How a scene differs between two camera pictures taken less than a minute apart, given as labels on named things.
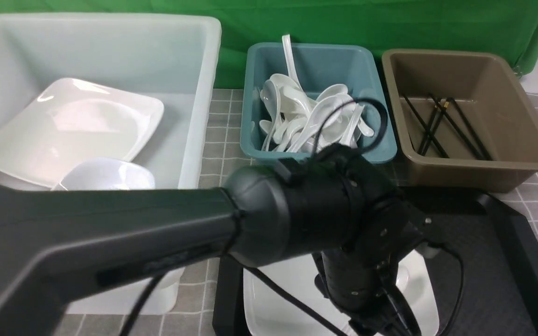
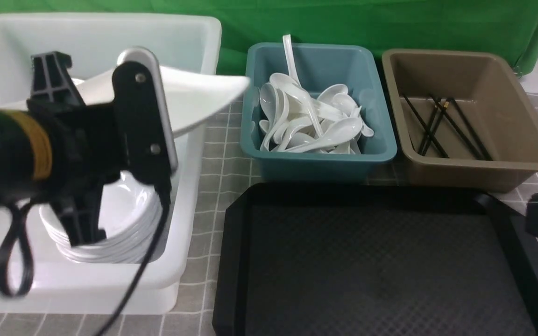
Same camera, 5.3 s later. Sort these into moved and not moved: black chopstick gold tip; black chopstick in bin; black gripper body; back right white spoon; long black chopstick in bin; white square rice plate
Moved: white square rice plate; black gripper body
Not moved: black chopstick gold tip; black chopstick in bin; long black chopstick in bin; back right white spoon
